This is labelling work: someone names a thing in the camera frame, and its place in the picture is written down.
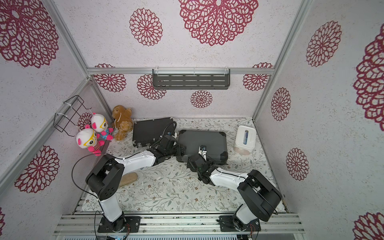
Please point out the grey metal wall shelf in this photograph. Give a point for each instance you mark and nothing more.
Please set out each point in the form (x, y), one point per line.
(191, 80)

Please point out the white tissue box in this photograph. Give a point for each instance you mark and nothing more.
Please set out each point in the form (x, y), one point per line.
(245, 141)

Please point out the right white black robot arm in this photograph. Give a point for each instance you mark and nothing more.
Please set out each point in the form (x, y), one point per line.
(260, 196)

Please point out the pink white plush doll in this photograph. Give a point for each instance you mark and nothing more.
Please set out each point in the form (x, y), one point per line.
(100, 125)
(88, 139)

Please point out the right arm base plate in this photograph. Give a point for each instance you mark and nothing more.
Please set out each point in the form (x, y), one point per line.
(231, 224)

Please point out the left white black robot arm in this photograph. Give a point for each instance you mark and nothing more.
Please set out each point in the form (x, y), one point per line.
(105, 177)

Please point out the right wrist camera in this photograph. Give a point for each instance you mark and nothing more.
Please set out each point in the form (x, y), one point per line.
(203, 152)

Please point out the tan wooden oval piece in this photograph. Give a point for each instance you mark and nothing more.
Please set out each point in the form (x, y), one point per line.
(128, 179)

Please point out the black wire wall basket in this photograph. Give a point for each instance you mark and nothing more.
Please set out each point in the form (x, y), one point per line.
(74, 118)

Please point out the grey hard poker case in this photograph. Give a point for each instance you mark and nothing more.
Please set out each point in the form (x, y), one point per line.
(215, 143)

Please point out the brown teddy bear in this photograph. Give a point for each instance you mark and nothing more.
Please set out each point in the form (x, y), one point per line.
(122, 122)

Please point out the upper pink white plush doll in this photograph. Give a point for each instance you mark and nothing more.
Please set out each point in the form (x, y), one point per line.
(100, 125)

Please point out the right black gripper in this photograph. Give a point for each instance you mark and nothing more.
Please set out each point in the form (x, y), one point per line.
(201, 156)

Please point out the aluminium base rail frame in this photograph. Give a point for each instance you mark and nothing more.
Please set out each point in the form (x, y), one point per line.
(178, 224)

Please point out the black flat poker case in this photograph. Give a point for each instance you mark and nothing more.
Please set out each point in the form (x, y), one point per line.
(146, 133)

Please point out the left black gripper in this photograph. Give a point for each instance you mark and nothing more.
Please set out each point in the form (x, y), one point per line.
(180, 150)

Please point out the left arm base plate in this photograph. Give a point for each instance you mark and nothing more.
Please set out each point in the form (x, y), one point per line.
(123, 224)

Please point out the lower pink white plush doll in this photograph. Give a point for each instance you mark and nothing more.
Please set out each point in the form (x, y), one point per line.
(88, 139)

